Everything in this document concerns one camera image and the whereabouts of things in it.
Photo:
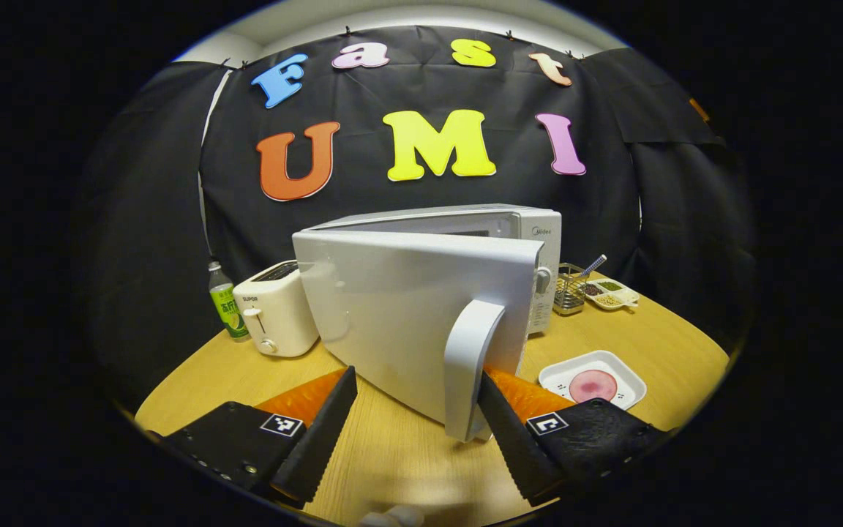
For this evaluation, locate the white divided grain dish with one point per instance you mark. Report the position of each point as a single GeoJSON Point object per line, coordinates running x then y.
{"type": "Point", "coordinates": [612, 298]}

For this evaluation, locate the white square plate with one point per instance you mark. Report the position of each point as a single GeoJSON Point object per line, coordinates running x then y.
{"type": "Point", "coordinates": [557, 379]}

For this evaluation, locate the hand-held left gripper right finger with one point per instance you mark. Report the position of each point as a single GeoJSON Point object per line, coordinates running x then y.
{"type": "Point", "coordinates": [516, 446]}

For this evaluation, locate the pink round food slice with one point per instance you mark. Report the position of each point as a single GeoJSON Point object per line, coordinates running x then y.
{"type": "Point", "coordinates": [593, 386]}

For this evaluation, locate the white microwave oven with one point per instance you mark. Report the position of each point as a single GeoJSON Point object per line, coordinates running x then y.
{"type": "Point", "coordinates": [392, 315]}

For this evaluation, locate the white toaster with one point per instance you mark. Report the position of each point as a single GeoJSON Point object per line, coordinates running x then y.
{"type": "Point", "coordinates": [279, 315]}

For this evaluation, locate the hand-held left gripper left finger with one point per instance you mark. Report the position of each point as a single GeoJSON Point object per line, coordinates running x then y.
{"type": "Point", "coordinates": [319, 439]}

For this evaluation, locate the green label drink bottle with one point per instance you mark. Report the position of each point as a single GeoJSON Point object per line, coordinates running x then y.
{"type": "Point", "coordinates": [227, 307]}

